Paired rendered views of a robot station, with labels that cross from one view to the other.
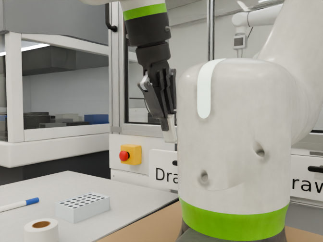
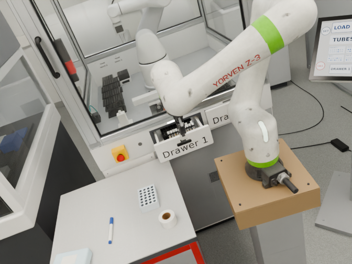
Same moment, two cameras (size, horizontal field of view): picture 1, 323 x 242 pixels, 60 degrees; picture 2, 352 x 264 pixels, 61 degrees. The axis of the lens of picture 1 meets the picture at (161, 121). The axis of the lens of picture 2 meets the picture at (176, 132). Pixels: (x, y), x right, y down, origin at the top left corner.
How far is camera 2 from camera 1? 0.97 m
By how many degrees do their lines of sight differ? 46
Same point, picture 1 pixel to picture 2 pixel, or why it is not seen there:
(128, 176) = (120, 167)
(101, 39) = not seen: outside the picture
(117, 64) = (73, 101)
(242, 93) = (274, 131)
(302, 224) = (227, 133)
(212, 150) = (270, 147)
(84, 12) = not seen: outside the picture
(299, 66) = (257, 100)
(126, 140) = (108, 147)
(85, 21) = not seen: outside the picture
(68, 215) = (153, 206)
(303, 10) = (255, 83)
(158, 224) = (229, 174)
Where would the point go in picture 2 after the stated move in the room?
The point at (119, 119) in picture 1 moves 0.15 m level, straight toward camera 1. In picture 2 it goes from (95, 137) to (114, 141)
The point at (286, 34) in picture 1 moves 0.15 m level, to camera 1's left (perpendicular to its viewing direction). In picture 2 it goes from (251, 91) to (230, 112)
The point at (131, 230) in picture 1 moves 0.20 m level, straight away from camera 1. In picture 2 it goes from (228, 183) to (187, 172)
